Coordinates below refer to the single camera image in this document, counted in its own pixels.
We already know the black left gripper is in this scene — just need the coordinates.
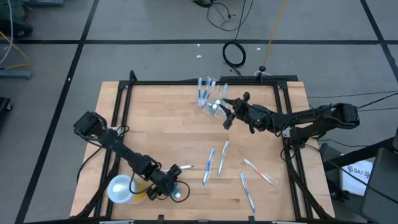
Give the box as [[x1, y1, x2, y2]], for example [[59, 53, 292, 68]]
[[146, 161, 183, 201]]

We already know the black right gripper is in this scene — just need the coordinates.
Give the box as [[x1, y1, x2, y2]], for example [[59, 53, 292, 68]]
[[222, 92, 276, 133]]

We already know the clear acrylic organizer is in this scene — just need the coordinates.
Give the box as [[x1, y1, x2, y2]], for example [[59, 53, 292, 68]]
[[195, 76, 231, 118]]

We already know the orange toothbrush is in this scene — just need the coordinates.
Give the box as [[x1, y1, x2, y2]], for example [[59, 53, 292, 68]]
[[243, 158, 278, 187]]

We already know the white round cup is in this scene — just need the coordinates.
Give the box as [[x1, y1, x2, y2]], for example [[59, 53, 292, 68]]
[[106, 174, 149, 205]]

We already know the black stand beam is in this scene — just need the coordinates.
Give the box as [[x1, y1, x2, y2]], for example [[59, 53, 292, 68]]
[[323, 136, 398, 172]]

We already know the white printed box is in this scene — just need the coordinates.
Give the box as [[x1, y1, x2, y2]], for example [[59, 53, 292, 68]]
[[340, 159, 374, 197]]

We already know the black caster base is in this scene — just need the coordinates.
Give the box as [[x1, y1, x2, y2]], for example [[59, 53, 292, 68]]
[[0, 96, 13, 113]]

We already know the blue grey floor bar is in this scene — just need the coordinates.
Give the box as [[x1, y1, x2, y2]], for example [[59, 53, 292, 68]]
[[0, 68, 32, 80]]

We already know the person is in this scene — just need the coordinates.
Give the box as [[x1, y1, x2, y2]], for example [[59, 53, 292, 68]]
[[0, 0, 34, 39]]

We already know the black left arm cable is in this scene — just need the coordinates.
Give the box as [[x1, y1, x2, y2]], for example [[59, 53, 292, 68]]
[[167, 179, 191, 203]]

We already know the coiled black cable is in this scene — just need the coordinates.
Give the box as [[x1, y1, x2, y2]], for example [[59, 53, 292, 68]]
[[221, 40, 247, 68]]

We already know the black aluminium table frame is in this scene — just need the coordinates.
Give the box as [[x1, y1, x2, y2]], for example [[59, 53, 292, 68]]
[[71, 70, 336, 224]]

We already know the loose black floor cable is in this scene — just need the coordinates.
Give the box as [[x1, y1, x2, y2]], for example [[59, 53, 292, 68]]
[[192, 0, 254, 43]]

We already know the yellow hanging cable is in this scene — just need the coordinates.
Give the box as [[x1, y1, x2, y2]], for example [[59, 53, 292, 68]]
[[262, 0, 289, 68]]

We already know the yellow floor cable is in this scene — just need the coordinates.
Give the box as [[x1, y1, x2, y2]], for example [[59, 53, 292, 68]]
[[0, 30, 31, 71]]

